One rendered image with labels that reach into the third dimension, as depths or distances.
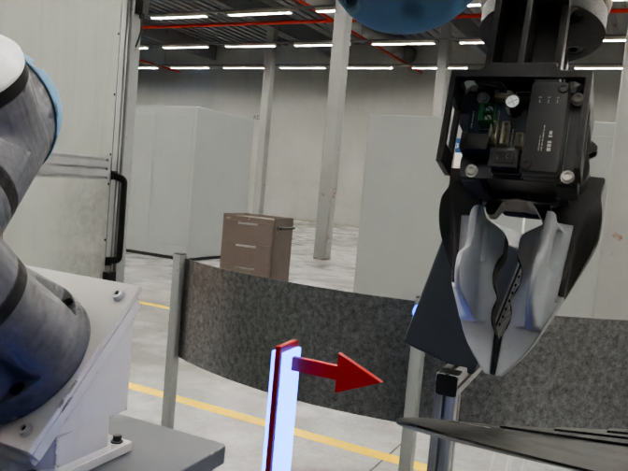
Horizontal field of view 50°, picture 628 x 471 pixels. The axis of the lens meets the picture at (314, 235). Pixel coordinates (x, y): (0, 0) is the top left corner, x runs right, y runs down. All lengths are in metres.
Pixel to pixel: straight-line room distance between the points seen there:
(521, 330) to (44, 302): 0.43
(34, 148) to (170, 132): 9.61
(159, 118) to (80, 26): 8.13
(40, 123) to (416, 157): 6.20
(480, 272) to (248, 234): 6.82
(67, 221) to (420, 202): 4.86
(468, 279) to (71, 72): 2.02
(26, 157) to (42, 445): 0.25
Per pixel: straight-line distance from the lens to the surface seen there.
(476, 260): 0.39
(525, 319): 0.38
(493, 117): 0.37
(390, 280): 6.89
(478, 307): 0.39
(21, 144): 0.66
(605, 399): 2.40
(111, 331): 0.69
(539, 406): 2.31
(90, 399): 0.69
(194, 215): 10.06
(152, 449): 0.76
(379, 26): 0.33
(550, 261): 0.40
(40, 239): 2.24
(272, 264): 7.11
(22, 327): 0.64
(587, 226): 0.40
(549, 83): 0.37
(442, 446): 0.96
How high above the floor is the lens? 1.29
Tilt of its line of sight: 4 degrees down
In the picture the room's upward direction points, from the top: 5 degrees clockwise
